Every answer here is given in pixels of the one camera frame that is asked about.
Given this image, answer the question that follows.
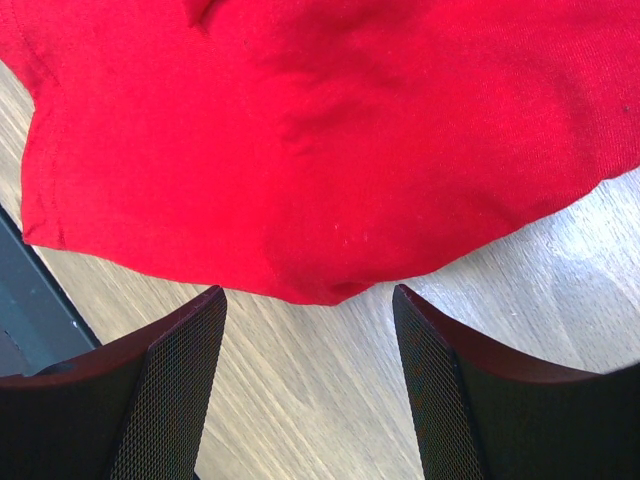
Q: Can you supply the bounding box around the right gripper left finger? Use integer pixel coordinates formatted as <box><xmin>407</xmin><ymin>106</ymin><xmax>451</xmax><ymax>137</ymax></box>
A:
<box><xmin>1</xmin><ymin>286</ymin><xmax>227</xmax><ymax>479</ymax></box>

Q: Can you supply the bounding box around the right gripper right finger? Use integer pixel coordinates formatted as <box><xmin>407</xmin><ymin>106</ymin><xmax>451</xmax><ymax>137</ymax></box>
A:
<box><xmin>392</xmin><ymin>285</ymin><xmax>639</xmax><ymax>479</ymax></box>

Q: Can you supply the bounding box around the red t shirt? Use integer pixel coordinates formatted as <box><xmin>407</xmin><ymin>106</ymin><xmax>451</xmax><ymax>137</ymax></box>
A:
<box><xmin>1</xmin><ymin>1</ymin><xmax>639</xmax><ymax>305</ymax></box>

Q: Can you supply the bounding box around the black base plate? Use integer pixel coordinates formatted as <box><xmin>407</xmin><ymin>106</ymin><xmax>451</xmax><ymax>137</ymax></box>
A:
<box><xmin>0</xmin><ymin>211</ymin><xmax>101</xmax><ymax>377</ymax></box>

